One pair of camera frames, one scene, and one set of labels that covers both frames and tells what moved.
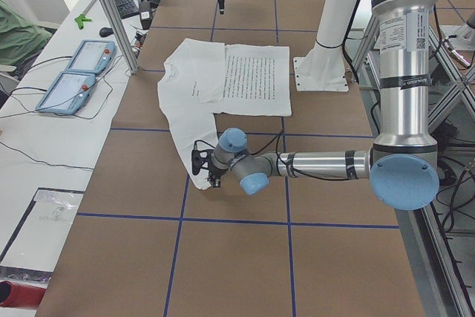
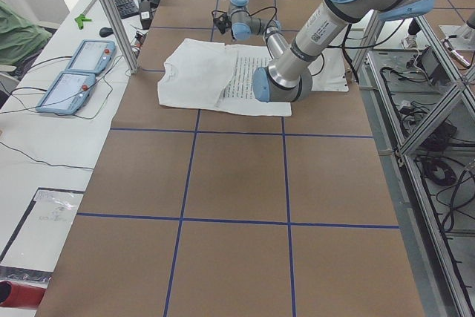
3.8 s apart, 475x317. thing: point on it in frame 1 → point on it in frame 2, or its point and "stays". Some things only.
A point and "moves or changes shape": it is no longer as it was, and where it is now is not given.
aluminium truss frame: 440,236 stays
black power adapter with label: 145,15 stays
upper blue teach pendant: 92,56 stays
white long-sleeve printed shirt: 204,79 moves or changes shape
